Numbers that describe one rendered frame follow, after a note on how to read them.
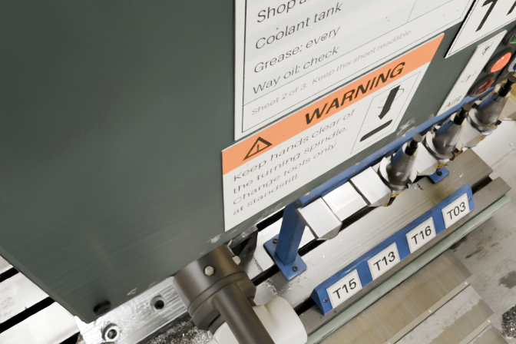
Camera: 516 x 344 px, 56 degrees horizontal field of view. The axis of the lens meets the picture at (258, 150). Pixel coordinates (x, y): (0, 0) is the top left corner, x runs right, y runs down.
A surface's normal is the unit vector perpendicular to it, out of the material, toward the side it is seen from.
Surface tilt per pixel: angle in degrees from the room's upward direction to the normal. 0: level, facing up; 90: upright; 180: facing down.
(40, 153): 90
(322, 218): 0
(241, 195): 90
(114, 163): 90
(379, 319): 7
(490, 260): 24
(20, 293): 0
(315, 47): 90
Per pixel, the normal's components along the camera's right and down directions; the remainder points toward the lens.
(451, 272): 0.15, -0.57
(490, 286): -0.30, -0.29
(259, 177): 0.55, 0.72
